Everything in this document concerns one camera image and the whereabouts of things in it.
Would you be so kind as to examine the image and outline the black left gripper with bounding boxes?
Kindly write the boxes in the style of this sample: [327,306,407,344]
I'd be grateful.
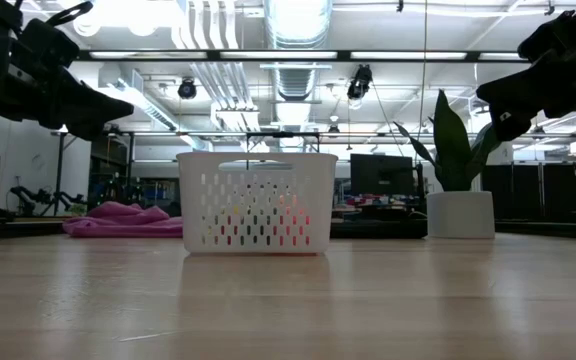
[0,0,136,143]

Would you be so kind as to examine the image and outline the dark storage shelf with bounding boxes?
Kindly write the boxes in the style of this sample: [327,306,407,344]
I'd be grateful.
[87,131,136,212]

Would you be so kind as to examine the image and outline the green snake plant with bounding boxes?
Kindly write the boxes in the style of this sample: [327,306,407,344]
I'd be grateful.
[393,88,500,194]

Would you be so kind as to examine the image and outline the black partition panels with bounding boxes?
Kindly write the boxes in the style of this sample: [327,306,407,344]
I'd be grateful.
[481,155,576,222]

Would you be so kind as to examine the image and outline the round bright ceiling lamp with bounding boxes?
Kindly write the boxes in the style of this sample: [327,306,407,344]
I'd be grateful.
[126,7,163,39]
[69,3,105,39]

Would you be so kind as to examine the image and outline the black hanging spotlight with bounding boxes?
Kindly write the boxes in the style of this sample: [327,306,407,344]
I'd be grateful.
[177,76,199,101]
[345,63,374,102]

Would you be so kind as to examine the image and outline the purple cloth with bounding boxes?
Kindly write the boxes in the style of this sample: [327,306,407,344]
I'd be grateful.
[62,200,185,239]

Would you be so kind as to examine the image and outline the white plant pot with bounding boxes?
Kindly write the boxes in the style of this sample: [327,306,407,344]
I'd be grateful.
[425,190,496,240]

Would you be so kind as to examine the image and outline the black overhead rig bar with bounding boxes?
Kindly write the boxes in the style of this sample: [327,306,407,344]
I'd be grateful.
[75,48,532,64]

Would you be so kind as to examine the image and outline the black computer monitor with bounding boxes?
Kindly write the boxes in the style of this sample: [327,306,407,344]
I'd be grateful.
[349,153,415,198]

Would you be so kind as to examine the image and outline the black background table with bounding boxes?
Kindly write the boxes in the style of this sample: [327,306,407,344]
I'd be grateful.
[0,217,576,242]

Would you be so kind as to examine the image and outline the white perforated plastic basket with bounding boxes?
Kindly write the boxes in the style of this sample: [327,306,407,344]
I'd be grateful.
[176,151,340,255]

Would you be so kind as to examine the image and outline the black metal rig frame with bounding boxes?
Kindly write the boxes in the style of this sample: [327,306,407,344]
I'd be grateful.
[49,129,137,217]

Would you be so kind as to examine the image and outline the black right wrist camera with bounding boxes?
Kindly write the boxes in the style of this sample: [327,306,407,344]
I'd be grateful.
[516,10,576,60]

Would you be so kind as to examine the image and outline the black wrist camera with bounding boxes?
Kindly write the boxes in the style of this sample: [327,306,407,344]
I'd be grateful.
[516,10,576,60]
[19,18,81,67]

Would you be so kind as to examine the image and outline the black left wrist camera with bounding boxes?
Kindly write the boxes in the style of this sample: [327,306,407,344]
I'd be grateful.
[19,18,81,67]

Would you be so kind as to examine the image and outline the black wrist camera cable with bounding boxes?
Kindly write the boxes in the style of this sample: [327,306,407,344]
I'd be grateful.
[44,0,95,28]

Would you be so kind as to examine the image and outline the silver ceiling duct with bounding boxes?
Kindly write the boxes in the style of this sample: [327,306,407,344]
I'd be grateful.
[261,0,335,102]

